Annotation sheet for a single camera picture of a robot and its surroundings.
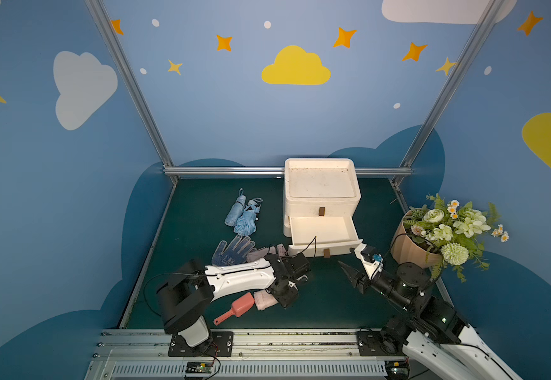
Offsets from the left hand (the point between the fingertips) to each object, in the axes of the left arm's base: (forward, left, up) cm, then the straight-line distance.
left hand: (285, 291), depth 83 cm
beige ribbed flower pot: (+13, -44, +9) cm, 46 cm away
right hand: (+5, -19, +21) cm, 29 cm away
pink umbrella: (+16, +3, 0) cm, 16 cm away
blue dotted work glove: (+17, +20, -3) cm, 26 cm away
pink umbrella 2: (-3, +7, +1) cm, 8 cm away
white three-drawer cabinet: (+26, -12, +21) cm, 36 cm away
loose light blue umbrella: (+27, +17, +2) cm, 32 cm away
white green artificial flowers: (+9, -47, +27) cm, 55 cm away
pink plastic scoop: (-5, +16, -1) cm, 17 cm away
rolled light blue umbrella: (+37, +23, -1) cm, 43 cm away
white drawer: (+19, -14, +7) cm, 25 cm away
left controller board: (-22, +27, -4) cm, 35 cm away
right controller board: (-22, -35, -5) cm, 42 cm away
